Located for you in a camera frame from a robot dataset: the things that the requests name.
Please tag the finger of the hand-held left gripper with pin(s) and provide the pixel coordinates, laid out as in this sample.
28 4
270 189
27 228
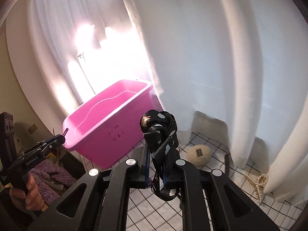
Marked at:
51 142

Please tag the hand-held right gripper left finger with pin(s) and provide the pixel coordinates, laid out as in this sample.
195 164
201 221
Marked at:
145 170

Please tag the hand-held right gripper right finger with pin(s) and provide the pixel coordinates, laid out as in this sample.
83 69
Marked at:
168 181

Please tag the beige fuzzy plush ball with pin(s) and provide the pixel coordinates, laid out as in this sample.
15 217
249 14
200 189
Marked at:
198 155

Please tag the black cloud-print hair band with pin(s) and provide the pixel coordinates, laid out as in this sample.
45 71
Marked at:
166 130

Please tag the pink plastic bin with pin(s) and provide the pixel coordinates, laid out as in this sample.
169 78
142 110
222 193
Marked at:
108 125

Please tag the gold pearl hair claw clip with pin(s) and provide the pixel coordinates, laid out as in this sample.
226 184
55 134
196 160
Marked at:
259 182

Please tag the person's left hand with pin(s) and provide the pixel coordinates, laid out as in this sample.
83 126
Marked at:
32 192

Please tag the purple knitted cloth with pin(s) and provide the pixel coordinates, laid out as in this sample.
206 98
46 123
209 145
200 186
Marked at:
51 178

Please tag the dark hair clip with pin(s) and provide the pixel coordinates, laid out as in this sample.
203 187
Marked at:
227 163

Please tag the checked white bed sheet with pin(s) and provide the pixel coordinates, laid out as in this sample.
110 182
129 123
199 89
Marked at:
240 211

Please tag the sheer white curtain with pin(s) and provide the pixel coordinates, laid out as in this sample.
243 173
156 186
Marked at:
55 41

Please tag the wall socket plate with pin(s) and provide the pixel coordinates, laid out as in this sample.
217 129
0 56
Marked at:
32 128

